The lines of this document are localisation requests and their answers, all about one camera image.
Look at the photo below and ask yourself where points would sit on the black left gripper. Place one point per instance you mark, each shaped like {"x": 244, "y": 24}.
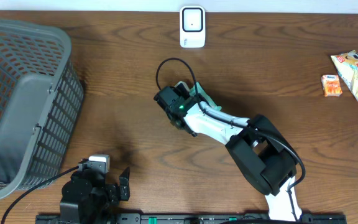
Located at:
{"x": 114, "y": 196}

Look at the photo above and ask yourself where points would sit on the light blue wipes pack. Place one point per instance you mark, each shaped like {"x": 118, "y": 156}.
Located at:
{"x": 185, "y": 90}

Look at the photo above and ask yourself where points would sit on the orange small snack box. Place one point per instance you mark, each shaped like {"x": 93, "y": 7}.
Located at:
{"x": 331, "y": 85}

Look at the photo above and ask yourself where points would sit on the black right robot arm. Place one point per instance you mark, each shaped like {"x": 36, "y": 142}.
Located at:
{"x": 263, "y": 156}

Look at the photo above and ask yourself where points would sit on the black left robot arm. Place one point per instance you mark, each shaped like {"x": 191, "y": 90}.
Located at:
{"x": 87, "y": 197}

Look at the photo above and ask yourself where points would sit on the white barcode scanner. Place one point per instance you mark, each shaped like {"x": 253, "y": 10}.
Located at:
{"x": 192, "y": 27}

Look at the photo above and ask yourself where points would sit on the grey plastic mesh basket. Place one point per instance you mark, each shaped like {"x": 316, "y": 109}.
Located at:
{"x": 40, "y": 99}

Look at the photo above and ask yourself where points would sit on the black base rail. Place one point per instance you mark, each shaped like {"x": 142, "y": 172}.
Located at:
{"x": 136, "y": 218}

